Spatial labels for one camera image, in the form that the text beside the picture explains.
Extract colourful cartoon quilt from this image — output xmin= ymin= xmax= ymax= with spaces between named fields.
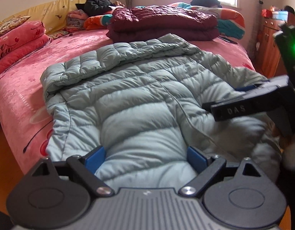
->
xmin=84 ymin=2 xmax=245 ymax=42

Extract floral small pillow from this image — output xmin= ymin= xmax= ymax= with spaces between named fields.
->
xmin=0 ymin=16 xmax=31 ymax=37

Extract pink plush bed cover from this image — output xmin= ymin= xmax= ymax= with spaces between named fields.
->
xmin=0 ymin=27 xmax=256 ymax=174

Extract pink love you blanket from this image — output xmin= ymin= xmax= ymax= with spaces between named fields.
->
xmin=0 ymin=21 xmax=51 ymax=74

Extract folded pink grey blankets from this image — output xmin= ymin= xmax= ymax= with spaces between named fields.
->
xmin=66 ymin=9 xmax=89 ymax=28

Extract yellow padded headboard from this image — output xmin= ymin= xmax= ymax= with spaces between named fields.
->
xmin=0 ymin=0 xmax=86 ymax=34

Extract black smartphone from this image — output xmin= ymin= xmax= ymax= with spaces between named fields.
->
xmin=218 ymin=36 xmax=237 ymax=45

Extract maroon folded down jacket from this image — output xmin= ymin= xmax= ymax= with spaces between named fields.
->
xmin=106 ymin=5 xmax=220 ymax=43

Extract black clothes pile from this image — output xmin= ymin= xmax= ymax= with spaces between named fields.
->
xmin=190 ymin=0 xmax=222 ymax=8

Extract person in dark jacket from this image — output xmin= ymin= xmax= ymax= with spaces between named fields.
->
xmin=76 ymin=0 xmax=125 ymax=17

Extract wooden side cabinet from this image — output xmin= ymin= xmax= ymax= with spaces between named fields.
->
xmin=254 ymin=11 xmax=295 ymax=78

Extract light green down jacket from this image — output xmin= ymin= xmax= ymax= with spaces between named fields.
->
xmin=40 ymin=34 xmax=281 ymax=190

